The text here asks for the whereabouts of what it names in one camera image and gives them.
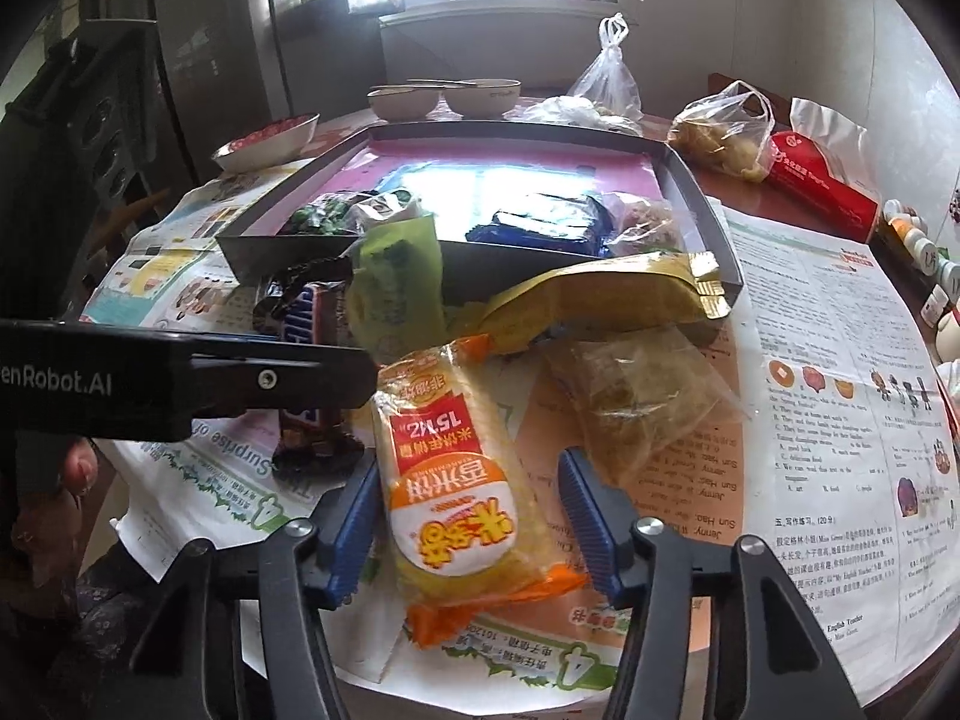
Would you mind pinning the clear packet brown snack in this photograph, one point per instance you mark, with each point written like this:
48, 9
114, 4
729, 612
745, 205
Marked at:
637, 397

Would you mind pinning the red tissue pack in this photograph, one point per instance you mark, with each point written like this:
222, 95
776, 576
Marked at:
817, 180

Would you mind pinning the small dark snack packet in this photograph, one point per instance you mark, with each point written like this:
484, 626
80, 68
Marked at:
386, 208

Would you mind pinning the dark cardboard box pink inside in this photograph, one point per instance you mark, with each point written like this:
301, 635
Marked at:
525, 172

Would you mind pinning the grey refrigerator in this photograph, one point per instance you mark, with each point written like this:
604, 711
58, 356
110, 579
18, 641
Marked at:
225, 37

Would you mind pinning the crumpled white tissue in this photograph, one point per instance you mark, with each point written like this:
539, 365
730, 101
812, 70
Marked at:
949, 379

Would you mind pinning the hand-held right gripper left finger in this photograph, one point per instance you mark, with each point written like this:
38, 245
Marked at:
352, 532

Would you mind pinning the crumpled white plastic bag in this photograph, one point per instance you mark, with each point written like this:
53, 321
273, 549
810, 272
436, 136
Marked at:
562, 114

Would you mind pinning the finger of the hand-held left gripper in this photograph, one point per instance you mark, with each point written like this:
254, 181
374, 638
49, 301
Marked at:
285, 379

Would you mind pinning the white exam newspaper sheet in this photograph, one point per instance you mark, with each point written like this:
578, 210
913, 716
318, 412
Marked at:
825, 360

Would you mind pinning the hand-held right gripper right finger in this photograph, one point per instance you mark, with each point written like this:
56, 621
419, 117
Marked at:
592, 525

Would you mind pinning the brown chocolate bar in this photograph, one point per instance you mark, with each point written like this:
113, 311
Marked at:
307, 307

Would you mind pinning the gold foil snack packet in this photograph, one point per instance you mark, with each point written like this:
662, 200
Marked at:
600, 292

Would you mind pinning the orange newspaper sheet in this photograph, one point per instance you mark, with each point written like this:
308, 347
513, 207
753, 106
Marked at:
675, 510

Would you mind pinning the wooden chair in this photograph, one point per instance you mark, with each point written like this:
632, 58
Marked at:
146, 214
727, 86

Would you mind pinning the orange rice cracker packet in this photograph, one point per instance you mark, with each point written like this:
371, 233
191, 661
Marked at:
450, 487

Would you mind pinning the knotted clear plastic bag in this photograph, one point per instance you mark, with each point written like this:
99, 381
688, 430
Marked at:
607, 75

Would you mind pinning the plastic bag yellow food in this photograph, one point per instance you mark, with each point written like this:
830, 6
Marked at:
720, 142

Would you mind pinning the clear packet green label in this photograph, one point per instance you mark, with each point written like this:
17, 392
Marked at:
645, 221

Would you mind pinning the spoon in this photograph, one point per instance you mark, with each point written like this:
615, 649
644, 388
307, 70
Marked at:
442, 82

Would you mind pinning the white bottle orange cap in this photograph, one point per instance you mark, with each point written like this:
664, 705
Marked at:
921, 247

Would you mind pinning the blue biscuit packet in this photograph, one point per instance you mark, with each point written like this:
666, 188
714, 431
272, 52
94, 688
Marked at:
540, 225

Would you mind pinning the beige ceramic bowl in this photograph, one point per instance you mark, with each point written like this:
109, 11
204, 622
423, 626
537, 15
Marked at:
484, 99
405, 105

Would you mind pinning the white labelled bottle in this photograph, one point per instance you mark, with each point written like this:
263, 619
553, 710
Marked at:
943, 274

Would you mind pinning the person's left hand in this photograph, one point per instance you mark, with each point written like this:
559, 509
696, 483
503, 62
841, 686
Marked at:
79, 469

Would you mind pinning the white bunny figurine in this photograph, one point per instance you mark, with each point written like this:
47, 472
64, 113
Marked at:
949, 337

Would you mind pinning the small white bottle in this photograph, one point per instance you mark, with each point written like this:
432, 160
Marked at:
934, 307

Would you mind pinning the person's patterned clothing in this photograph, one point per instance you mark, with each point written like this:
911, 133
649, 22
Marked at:
112, 630

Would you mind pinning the yellow green snack packet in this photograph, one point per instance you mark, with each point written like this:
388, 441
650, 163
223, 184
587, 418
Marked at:
394, 277

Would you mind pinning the red patterned bowl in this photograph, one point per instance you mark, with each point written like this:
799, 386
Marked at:
262, 146

